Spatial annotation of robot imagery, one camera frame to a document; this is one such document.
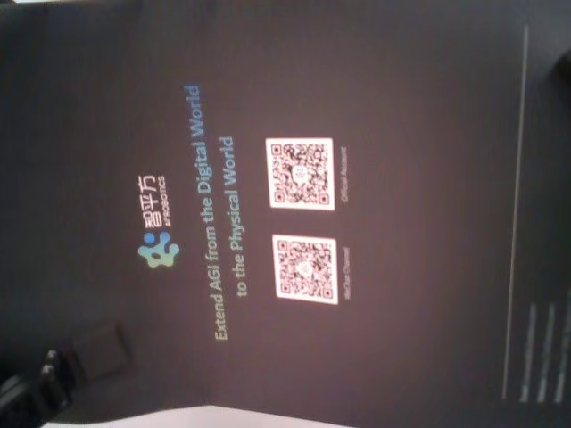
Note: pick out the black printed poster sheet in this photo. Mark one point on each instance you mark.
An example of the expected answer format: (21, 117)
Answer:
(357, 134)

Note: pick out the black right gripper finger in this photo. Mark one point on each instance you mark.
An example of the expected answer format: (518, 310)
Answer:
(564, 73)

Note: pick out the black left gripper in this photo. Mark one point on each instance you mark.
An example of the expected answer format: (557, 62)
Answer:
(18, 403)

